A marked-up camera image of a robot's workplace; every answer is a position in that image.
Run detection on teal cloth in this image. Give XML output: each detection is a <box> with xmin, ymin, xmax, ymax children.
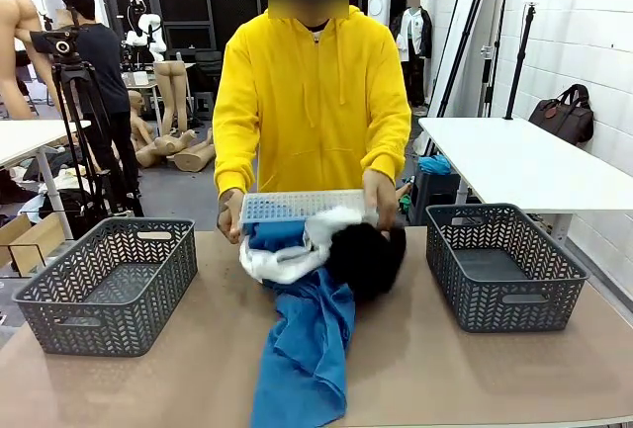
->
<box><xmin>417</xmin><ymin>153</ymin><xmax>454</xmax><ymax>176</ymax></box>

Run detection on person in black clothes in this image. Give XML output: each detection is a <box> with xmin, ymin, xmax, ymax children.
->
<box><xmin>61</xmin><ymin>0</ymin><xmax>142</xmax><ymax>197</ymax></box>

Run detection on black leaning pole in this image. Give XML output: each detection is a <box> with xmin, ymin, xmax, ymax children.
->
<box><xmin>438</xmin><ymin>0</ymin><xmax>499</xmax><ymax>116</ymax></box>
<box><xmin>427</xmin><ymin>0</ymin><xmax>471</xmax><ymax>106</ymax></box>

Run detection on person's left hand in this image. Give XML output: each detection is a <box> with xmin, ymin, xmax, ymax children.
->
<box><xmin>362</xmin><ymin>169</ymin><xmax>399</xmax><ymax>231</ymax></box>

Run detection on pale perforated plastic basket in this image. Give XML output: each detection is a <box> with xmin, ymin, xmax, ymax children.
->
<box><xmin>239</xmin><ymin>189</ymin><xmax>380</xmax><ymax>239</ymax></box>

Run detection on person's left forearm yellow sleeve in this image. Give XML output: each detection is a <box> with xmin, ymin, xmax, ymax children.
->
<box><xmin>363</xmin><ymin>126</ymin><xmax>412</xmax><ymax>187</ymax></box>

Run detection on tan mannequin legs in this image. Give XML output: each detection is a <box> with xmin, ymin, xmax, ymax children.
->
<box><xmin>152</xmin><ymin>59</ymin><xmax>197</xmax><ymax>135</ymax></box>

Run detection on tan seated mannequin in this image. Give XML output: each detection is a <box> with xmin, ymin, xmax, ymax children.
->
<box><xmin>127</xmin><ymin>89</ymin><xmax>157</xmax><ymax>152</ymax></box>

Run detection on black tripod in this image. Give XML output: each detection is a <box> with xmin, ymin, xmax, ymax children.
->
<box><xmin>48</xmin><ymin>59</ymin><xmax>144</xmax><ymax>239</ymax></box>

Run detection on person in yellow hoodie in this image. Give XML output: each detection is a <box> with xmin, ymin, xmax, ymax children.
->
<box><xmin>212</xmin><ymin>0</ymin><xmax>412</xmax><ymax>200</ymax></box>

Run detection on cardboard box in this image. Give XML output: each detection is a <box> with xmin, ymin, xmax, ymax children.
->
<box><xmin>0</xmin><ymin>211</ymin><xmax>65</xmax><ymax>271</ymax></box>

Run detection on tan mannequin body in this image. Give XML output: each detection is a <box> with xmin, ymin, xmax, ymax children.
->
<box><xmin>172</xmin><ymin>126</ymin><xmax>217</xmax><ymax>173</ymax></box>
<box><xmin>136</xmin><ymin>128</ymin><xmax>199</xmax><ymax>168</ymax></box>

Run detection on black bag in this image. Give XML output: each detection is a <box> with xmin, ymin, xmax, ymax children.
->
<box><xmin>39</xmin><ymin>188</ymin><xmax>95</xmax><ymax>231</ymax></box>

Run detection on tan mannequin torso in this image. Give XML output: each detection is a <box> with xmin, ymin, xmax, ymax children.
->
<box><xmin>0</xmin><ymin>0</ymin><xmax>63</xmax><ymax>121</ymax></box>

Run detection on white humanoid robot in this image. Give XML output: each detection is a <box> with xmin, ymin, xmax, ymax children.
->
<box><xmin>123</xmin><ymin>0</ymin><xmax>167</xmax><ymax>61</ymax></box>

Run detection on black light stand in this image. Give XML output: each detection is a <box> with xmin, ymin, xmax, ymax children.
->
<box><xmin>502</xmin><ymin>1</ymin><xmax>538</xmax><ymax>121</ymax></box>

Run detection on white table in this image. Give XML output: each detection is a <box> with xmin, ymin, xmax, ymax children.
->
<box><xmin>0</xmin><ymin>119</ymin><xmax>93</xmax><ymax>241</ymax></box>
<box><xmin>417</xmin><ymin>116</ymin><xmax>633</xmax><ymax>246</ymax></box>

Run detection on black stool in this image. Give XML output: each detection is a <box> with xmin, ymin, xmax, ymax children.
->
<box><xmin>192</xmin><ymin>90</ymin><xmax>219</xmax><ymax>121</ymax></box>

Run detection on grey woven plastic basket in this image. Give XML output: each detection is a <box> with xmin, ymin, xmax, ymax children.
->
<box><xmin>424</xmin><ymin>203</ymin><xmax>590</xmax><ymax>334</ymax></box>
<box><xmin>12</xmin><ymin>216</ymin><xmax>199</xmax><ymax>358</ymax></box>

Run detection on white garment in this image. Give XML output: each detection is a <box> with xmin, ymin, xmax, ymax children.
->
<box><xmin>239</xmin><ymin>205</ymin><xmax>380</xmax><ymax>286</ymax></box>

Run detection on brown leather bag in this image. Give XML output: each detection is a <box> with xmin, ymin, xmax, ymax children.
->
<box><xmin>527</xmin><ymin>83</ymin><xmax>595</xmax><ymax>146</ymax></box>

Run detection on person's right hand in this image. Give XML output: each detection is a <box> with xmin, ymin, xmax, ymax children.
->
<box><xmin>217</xmin><ymin>189</ymin><xmax>247</xmax><ymax>245</ymax></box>

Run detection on black office chair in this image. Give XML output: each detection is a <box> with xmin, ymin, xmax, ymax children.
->
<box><xmin>195</xmin><ymin>49</ymin><xmax>224</xmax><ymax>93</ymax></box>

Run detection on black garment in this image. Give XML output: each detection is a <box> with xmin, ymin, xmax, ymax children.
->
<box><xmin>325</xmin><ymin>222</ymin><xmax>407</xmax><ymax>303</ymax></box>

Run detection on person's right forearm yellow sleeve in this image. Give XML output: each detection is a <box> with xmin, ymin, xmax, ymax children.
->
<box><xmin>213</xmin><ymin>140</ymin><xmax>258</xmax><ymax>197</ymax></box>

